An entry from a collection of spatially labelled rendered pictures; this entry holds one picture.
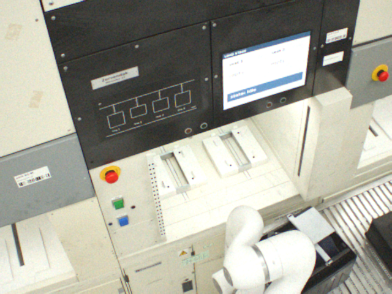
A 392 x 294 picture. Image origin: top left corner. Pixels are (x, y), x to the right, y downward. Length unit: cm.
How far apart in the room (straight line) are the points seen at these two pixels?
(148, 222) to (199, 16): 82
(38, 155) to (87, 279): 73
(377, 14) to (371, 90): 32
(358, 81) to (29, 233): 138
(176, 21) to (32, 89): 39
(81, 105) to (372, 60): 96
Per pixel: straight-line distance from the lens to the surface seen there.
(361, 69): 179
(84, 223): 176
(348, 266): 196
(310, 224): 181
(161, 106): 147
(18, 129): 140
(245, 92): 157
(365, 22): 169
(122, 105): 143
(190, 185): 212
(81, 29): 125
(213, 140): 225
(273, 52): 153
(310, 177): 200
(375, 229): 213
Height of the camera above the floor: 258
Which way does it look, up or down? 48 degrees down
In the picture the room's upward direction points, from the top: 4 degrees counter-clockwise
